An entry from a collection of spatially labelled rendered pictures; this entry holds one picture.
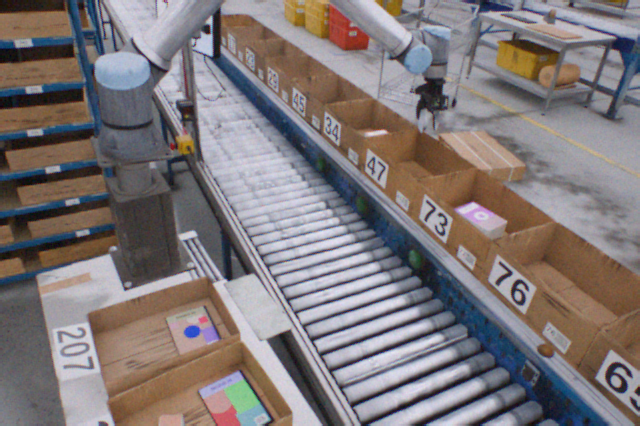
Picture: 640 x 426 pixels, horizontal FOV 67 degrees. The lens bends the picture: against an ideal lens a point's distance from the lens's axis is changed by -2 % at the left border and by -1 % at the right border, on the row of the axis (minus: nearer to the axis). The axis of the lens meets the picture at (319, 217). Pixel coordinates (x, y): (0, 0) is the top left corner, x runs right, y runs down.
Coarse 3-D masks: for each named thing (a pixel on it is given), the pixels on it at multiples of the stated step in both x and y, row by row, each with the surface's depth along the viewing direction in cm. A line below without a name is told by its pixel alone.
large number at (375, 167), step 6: (372, 156) 204; (366, 162) 209; (372, 162) 205; (378, 162) 200; (366, 168) 210; (372, 168) 206; (378, 168) 201; (384, 168) 197; (372, 174) 207; (378, 174) 202; (384, 174) 198; (378, 180) 203; (384, 180) 199; (384, 186) 200
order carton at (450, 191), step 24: (480, 168) 189; (432, 192) 172; (456, 192) 192; (480, 192) 191; (504, 192) 180; (456, 216) 163; (504, 216) 183; (528, 216) 172; (456, 240) 166; (480, 240) 155; (480, 264) 157
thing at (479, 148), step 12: (468, 132) 444; (480, 132) 445; (444, 144) 431; (456, 144) 421; (468, 144) 423; (480, 144) 424; (492, 144) 425; (468, 156) 403; (480, 156) 405; (492, 156) 406; (504, 156) 407; (492, 168) 388; (504, 168) 391; (516, 168) 394; (504, 180) 398
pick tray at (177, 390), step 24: (216, 360) 136; (240, 360) 143; (144, 384) 125; (168, 384) 130; (192, 384) 136; (264, 384) 132; (120, 408) 124; (144, 408) 129; (168, 408) 129; (192, 408) 130; (288, 408) 121
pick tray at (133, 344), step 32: (192, 288) 159; (96, 320) 146; (128, 320) 153; (160, 320) 155; (224, 320) 154; (96, 352) 132; (128, 352) 143; (160, 352) 144; (192, 352) 134; (128, 384) 128
